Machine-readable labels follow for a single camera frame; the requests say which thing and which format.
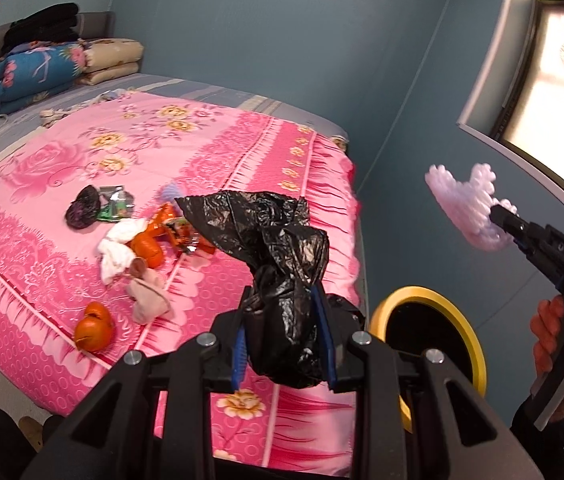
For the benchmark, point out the bed with grey mattress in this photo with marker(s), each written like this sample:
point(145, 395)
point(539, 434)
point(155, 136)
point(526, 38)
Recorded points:
point(147, 143)

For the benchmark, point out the blue floral folded quilt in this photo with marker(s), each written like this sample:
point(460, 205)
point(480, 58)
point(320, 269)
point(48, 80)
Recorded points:
point(32, 72)

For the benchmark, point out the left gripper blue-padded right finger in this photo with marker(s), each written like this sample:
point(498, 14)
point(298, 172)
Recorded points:
point(327, 346)

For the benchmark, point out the green silver snack wrapper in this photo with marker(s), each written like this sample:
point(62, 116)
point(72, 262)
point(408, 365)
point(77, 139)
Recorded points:
point(116, 204)

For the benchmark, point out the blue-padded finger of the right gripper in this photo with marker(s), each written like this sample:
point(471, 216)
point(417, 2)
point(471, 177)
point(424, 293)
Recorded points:
point(522, 232)

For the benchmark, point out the small dark purple plastic bag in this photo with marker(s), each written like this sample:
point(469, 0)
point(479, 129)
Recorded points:
point(84, 209)

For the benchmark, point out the orange peel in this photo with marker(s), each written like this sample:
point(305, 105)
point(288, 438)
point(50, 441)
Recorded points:
point(146, 247)
point(95, 331)

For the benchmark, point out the white foam fruit net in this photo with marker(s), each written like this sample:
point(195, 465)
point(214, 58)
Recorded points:
point(467, 204)

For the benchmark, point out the person's right hand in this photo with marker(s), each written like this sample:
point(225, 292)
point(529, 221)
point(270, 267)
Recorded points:
point(546, 325)

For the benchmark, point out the orange brown snack bag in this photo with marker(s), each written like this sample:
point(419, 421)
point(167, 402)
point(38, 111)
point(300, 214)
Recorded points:
point(178, 231)

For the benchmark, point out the large black plastic bag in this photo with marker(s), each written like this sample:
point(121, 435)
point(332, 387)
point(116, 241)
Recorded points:
point(271, 234)

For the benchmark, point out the window with dark frame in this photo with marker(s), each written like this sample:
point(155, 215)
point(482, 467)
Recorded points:
point(517, 103)

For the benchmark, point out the black clothing pile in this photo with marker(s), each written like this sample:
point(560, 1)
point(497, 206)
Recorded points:
point(55, 24)

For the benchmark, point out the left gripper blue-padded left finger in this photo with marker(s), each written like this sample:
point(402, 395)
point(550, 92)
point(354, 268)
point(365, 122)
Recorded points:
point(239, 359)

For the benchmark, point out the beige folded quilt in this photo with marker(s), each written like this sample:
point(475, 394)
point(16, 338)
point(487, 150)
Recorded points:
point(110, 58)

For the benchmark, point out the pink floral bed sheet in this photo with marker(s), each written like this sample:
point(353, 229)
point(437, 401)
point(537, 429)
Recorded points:
point(41, 358)

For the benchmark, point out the yellow rimmed black trash bin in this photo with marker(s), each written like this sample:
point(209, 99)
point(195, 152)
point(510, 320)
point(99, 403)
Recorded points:
point(413, 320)

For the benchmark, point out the pink cloth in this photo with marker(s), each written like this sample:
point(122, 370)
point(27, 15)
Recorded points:
point(146, 287)

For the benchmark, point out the white tissue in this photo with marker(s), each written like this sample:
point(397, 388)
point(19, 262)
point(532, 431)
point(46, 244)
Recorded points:
point(124, 230)
point(115, 259)

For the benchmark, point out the purple foam fruit net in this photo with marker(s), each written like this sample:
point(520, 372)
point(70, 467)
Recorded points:
point(170, 193)

